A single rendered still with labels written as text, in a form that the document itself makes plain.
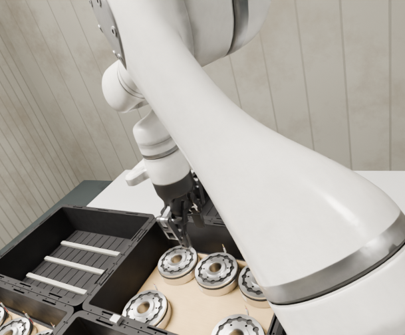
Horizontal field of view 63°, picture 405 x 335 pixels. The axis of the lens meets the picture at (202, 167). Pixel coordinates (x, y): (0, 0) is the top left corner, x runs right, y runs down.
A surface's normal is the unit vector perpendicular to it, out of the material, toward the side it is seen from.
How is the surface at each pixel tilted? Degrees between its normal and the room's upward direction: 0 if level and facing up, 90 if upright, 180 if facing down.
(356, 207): 45
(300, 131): 90
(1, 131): 90
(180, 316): 0
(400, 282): 51
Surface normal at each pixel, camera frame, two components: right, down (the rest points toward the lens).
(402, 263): 0.26, -0.33
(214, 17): 0.49, 0.55
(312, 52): -0.42, 0.54
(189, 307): -0.27, -0.84
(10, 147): 0.87, 0.00
